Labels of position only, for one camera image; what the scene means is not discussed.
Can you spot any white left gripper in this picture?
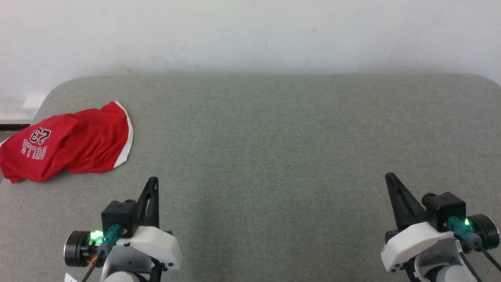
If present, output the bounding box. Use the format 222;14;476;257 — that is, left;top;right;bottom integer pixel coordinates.
117;177;183;271

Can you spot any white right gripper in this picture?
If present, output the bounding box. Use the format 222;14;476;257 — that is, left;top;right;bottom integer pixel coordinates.
380;173;455;273

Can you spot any red Bulls jersey shirt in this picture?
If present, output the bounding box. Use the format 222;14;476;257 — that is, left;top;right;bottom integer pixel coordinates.
0;101;134;184

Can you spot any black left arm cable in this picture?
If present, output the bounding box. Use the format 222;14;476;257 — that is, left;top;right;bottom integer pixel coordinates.
80;224;124;282

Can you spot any white wall box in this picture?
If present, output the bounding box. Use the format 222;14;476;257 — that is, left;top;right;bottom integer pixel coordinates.
21;93;48;110

